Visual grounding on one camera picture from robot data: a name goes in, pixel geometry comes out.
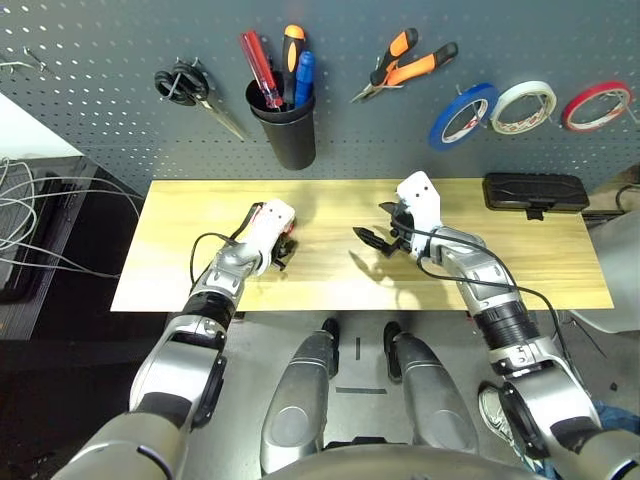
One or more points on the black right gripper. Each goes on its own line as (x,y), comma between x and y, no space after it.
(410,237)

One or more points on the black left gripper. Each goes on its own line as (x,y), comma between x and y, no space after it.
(284,250)

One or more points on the blue tape roll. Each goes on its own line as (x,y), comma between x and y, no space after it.
(440,125)

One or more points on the orange black needle-nose pliers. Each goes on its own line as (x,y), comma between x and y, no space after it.
(415,67)

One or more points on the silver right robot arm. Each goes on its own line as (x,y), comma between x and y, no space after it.
(500,310)

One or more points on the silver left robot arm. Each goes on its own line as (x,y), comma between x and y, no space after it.
(215,280)

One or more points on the dark grey pegboard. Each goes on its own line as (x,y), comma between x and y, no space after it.
(500,30)

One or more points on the black plastic cup holder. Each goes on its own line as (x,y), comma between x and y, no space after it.
(292,140)

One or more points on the silver robot left leg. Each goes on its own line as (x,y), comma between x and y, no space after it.
(300,400)

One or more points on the silver robot leg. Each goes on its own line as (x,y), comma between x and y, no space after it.
(300,400)
(430,395)

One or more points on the black plastic tool case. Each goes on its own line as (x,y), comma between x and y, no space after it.
(535,192)

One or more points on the white tape roll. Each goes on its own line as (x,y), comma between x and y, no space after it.
(497,117)

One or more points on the silver robot right leg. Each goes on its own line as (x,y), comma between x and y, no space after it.
(430,395)

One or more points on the white grey sneaker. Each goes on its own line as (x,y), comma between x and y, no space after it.
(492,410)

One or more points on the red tape roll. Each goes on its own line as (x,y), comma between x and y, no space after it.
(567,115)

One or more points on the black low cabinet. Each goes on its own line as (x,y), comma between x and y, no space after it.
(75,300)

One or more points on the grey robot torso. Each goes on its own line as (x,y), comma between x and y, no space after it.
(400,465)

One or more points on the white moulded plastic shell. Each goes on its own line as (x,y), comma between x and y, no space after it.
(620,280)

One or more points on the bare metal peg hook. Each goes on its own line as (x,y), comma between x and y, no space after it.
(36,60)
(12,67)

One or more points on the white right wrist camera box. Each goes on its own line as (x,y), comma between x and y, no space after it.
(420,195)

